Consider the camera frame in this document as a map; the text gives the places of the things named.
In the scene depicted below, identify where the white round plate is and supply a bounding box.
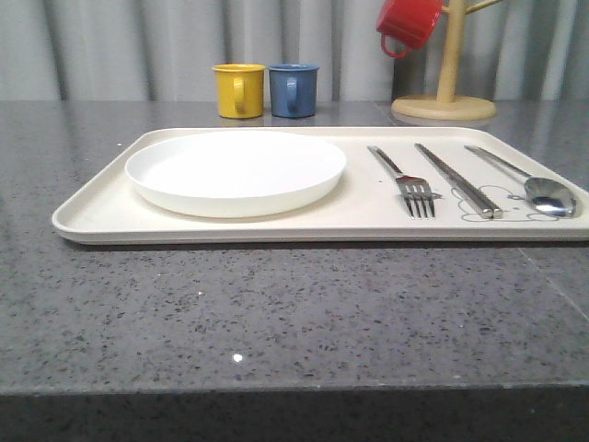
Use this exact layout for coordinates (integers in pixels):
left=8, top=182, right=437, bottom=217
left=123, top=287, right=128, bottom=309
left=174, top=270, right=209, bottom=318
left=125, top=130, right=347, bottom=218

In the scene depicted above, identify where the silver metal fork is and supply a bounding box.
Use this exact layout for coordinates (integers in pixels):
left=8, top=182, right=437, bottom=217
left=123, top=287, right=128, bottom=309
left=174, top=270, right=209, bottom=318
left=367, top=145, right=435, bottom=219

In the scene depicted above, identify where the metal chopstick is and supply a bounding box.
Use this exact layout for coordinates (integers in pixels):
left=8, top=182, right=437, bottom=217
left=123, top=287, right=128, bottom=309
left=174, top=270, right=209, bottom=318
left=413, top=142, right=494, bottom=220
left=416, top=142, right=504, bottom=219

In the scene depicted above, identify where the silver metal spoon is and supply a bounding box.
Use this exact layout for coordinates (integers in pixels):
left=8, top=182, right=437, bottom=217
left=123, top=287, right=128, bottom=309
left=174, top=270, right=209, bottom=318
left=465, top=145, right=578, bottom=218

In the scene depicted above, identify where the cream rabbit serving tray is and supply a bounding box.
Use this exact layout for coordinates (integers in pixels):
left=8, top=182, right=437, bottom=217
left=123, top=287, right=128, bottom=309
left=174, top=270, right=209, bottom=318
left=52, top=127, right=588, bottom=245

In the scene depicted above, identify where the blue enamel mug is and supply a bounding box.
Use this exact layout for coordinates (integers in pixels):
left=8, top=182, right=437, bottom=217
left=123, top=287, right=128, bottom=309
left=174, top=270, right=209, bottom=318
left=268, top=64, right=319, bottom=118

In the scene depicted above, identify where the yellow enamel mug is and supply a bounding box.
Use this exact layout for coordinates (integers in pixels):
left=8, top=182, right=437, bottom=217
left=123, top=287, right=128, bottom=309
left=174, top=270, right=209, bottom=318
left=213, top=64, right=266, bottom=119

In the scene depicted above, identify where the wooden mug tree stand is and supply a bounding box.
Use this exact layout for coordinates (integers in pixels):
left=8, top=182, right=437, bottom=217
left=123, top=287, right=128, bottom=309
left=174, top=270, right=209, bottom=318
left=391, top=0, right=500, bottom=121

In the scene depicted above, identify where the red enamel mug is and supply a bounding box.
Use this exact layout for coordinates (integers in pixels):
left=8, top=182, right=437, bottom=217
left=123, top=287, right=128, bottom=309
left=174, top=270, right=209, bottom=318
left=376, top=0, right=443, bottom=58

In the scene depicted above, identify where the grey curtain backdrop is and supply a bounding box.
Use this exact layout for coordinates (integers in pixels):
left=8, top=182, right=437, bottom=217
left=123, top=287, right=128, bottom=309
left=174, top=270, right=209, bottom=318
left=1, top=1, right=588, bottom=101

